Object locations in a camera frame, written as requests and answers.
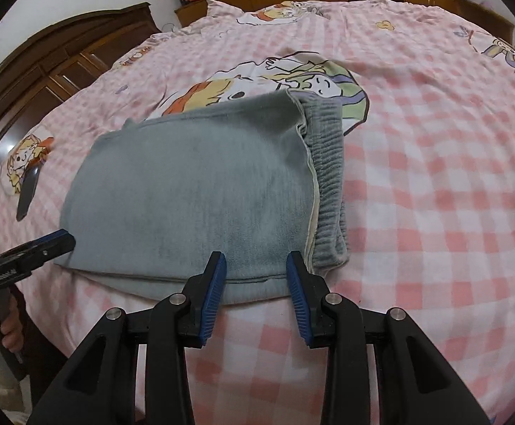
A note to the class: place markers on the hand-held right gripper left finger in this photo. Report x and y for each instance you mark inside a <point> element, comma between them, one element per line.
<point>213,294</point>

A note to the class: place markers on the black smartphone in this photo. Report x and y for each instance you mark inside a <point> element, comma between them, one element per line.
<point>29,190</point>

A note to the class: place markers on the pink checked printed bed sheet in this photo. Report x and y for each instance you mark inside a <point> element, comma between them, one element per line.
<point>417,164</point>

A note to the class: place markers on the grey pants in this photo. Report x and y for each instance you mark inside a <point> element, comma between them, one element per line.
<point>195,195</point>

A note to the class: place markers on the dark wooden headboard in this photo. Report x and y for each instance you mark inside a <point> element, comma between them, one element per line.
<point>49,62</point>

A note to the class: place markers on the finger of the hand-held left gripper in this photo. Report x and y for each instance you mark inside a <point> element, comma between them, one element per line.
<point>58,243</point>

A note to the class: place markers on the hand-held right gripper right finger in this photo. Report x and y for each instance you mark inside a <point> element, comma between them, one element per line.
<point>297,296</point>

